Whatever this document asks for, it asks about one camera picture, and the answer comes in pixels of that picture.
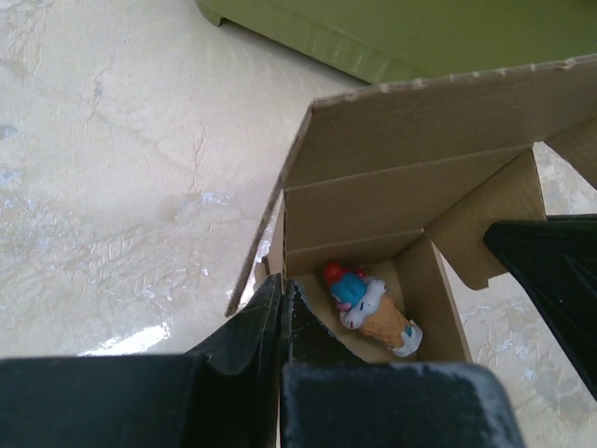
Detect brown cardboard box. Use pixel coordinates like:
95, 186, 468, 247
243, 55, 596, 363

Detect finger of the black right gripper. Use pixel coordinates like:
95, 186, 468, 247
483, 215, 596, 396

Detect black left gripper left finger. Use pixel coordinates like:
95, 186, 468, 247
1, 275, 283, 447

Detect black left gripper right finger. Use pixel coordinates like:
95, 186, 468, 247
280, 281, 525, 447

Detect green plastic bin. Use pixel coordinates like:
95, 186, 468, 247
197, 0, 596, 84

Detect ice cream cone toy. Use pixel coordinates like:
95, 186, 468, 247
323, 261, 423, 357

